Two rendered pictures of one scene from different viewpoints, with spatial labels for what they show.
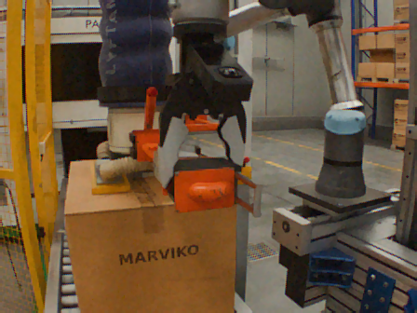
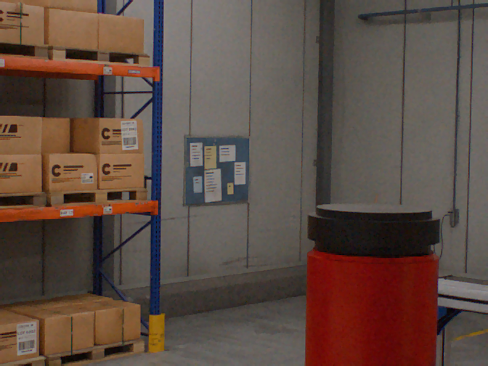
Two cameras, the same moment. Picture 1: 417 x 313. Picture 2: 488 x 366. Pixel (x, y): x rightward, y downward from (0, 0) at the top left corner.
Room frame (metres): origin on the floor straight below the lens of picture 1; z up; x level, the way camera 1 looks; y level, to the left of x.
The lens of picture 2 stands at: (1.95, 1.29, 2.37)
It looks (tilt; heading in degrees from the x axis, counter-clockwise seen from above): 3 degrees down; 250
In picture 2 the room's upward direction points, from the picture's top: 1 degrees clockwise
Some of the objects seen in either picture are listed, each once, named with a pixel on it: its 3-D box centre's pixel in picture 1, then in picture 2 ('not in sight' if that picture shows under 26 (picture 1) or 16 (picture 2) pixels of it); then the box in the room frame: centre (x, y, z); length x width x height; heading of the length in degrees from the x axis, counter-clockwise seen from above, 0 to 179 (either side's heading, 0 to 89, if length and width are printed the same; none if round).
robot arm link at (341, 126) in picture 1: (344, 133); not in sight; (0.97, -0.39, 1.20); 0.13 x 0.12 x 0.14; 151
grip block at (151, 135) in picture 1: (152, 143); not in sight; (0.78, 0.13, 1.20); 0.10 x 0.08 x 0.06; 109
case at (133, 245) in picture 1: (138, 237); not in sight; (1.02, 0.23, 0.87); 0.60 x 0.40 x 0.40; 20
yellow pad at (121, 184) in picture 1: (107, 170); not in sight; (0.98, 0.30, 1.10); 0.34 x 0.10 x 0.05; 19
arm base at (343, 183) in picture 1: (342, 173); not in sight; (0.96, -0.38, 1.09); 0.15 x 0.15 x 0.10
